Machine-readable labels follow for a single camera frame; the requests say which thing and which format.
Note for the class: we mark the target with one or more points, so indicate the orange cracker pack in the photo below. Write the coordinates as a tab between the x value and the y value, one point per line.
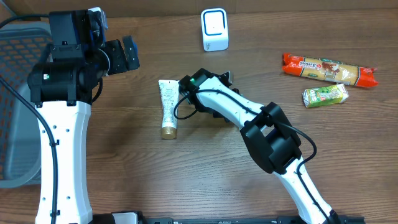
329	70

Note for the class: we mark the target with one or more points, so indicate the grey plastic shopping basket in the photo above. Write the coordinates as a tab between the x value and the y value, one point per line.
21	48

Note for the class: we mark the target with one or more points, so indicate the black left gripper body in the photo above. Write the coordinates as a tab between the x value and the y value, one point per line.
117	63

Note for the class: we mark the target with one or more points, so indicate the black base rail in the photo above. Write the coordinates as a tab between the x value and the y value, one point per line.
236	220

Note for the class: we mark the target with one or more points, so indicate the white barcode scanner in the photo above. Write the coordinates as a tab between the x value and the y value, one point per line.
214	27

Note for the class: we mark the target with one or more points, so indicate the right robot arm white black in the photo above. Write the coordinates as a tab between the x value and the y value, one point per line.
272	142

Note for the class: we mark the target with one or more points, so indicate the green juice carton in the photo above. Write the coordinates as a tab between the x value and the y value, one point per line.
324	96

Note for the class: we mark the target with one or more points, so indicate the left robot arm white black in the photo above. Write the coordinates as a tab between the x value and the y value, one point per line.
63	88

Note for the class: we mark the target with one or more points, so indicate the white cream tube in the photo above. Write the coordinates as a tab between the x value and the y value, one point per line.
169	97

